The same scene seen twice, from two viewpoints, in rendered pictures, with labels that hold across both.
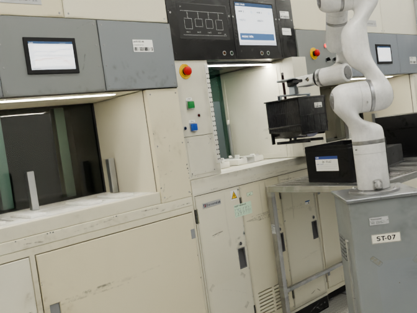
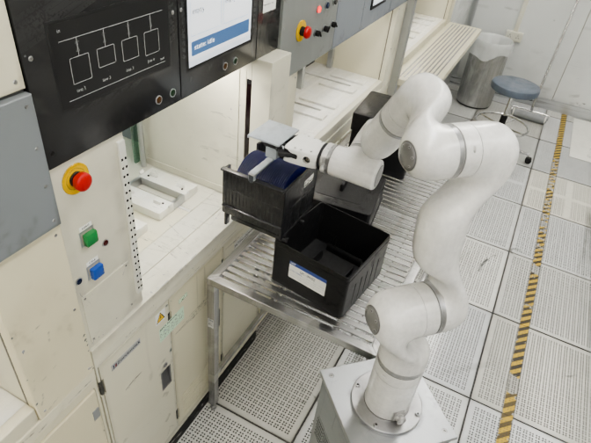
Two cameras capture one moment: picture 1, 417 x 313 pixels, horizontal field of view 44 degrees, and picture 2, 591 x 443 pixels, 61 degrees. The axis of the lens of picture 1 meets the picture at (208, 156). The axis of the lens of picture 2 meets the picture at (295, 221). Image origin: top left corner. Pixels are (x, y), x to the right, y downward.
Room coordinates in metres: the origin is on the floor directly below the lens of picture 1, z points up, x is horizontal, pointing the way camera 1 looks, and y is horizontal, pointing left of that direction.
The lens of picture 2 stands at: (1.38, -0.01, 1.94)
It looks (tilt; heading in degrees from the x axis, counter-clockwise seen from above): 38 degrees down; 335
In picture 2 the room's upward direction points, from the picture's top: 7 degrees clockwise
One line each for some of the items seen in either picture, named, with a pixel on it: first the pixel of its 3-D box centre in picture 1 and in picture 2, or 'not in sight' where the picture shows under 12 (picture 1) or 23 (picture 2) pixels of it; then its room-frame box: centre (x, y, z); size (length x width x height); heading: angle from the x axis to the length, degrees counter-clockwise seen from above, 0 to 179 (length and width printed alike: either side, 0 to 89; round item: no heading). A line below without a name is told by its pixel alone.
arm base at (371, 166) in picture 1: (371, 167); (393, 381); (1.97, -0.62, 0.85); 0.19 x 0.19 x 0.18
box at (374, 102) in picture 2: (409, 134); (387, 134); (3.13, -1.23, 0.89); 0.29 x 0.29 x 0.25; 46
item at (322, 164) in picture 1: (346, 159); (330, 257); (2.46, -0.65, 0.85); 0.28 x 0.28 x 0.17; 34
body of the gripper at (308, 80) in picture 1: (310, 79); (308, 151); (2.48, -0.53, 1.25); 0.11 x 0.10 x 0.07; 41
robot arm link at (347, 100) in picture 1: (356, 113); (400, 330); (1.97, -0.58, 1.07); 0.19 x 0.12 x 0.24; 89
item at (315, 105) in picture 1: (296, 110); (271, 179); (2.56, -0.46, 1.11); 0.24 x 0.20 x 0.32; 131
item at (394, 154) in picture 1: (367, 154); (342, 193); (2.82, -0.87, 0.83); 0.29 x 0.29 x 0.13; 49
